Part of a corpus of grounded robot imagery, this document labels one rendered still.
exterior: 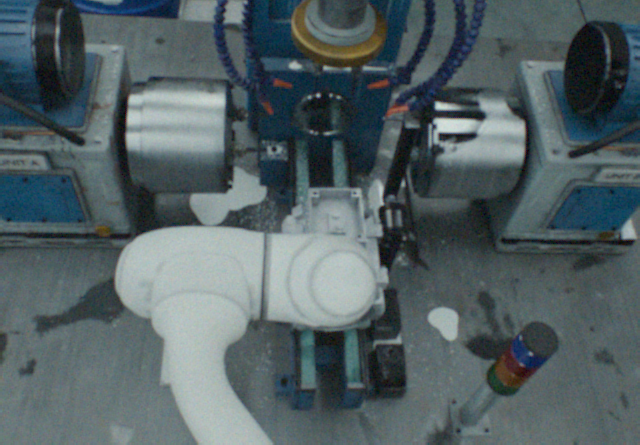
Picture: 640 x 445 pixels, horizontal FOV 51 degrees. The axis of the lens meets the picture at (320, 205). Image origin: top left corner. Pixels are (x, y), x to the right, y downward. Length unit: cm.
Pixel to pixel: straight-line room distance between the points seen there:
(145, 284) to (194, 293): 6
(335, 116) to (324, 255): 89
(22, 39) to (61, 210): 39
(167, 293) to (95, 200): 77
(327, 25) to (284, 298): 64
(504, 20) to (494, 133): 220
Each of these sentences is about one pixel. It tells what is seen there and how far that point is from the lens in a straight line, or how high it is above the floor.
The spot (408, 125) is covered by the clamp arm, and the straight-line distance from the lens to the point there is 125.
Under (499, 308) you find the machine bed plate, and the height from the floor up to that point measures 80.
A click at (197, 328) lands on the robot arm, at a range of 71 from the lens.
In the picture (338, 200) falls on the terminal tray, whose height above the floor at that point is 112.
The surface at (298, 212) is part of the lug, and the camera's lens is 130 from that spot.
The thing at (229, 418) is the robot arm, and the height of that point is 154.
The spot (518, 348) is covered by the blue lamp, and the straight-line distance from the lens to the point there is 114.
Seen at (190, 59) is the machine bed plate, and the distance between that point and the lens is 199.
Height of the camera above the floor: 217
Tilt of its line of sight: 56 degrees down
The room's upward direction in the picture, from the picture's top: 9 degrees clockwise
